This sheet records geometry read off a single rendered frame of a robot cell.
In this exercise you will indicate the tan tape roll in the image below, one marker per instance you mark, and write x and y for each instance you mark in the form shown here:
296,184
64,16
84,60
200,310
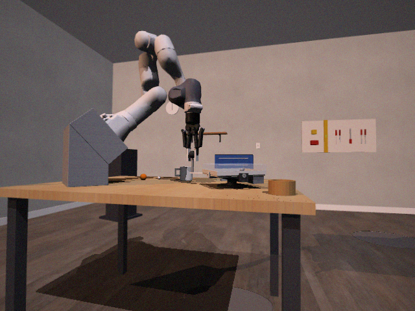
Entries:
282,187

